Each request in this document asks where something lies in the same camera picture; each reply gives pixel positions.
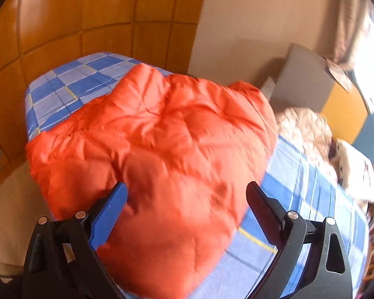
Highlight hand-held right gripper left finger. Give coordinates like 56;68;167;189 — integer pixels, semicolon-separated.
23;182;128;299

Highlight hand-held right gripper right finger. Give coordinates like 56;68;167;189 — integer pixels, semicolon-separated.
246;181;353;299

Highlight orange down jacket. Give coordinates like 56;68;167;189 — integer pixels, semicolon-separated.
25;63;279;299

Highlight blue checked bed sheet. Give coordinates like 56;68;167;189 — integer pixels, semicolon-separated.
25;51;374;299

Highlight beige quilted jacket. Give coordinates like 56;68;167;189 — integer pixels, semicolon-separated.
276;107;340;181

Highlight white patterned pillow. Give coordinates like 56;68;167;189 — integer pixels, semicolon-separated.
337;140;374;200

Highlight yellow headboard panel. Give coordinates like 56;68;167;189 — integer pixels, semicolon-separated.
321;84;369;144

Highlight teal headboard panel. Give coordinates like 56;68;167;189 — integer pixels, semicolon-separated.
352;112;374;163

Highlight beige curtain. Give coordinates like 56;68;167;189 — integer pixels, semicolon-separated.
324;0;374;69

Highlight white bed frame rail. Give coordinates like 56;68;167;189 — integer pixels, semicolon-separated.
260;76;279;101

